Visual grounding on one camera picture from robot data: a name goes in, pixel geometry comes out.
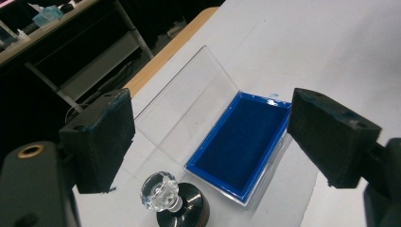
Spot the white table cover board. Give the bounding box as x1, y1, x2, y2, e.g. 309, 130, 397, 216
73, 0, 401, 227

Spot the white metal desk frame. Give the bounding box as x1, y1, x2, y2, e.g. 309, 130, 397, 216
24, 0, 156, 106

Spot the blue ink pad box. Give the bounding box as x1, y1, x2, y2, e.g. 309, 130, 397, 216
133, 44, 293, 208

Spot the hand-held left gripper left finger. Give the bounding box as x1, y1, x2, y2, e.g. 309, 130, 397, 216
58, 87, 137, 195

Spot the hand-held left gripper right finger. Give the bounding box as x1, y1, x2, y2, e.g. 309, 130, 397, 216
286, 87, 383, 190

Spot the beige desk top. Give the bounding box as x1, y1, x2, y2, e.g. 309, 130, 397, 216
0, 0, 99, 66

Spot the light blue packet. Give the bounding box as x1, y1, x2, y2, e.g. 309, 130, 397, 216
32, 5, 64, 28

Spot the black stamp with clear knob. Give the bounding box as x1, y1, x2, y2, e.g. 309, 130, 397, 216
139, 170, 212, 227

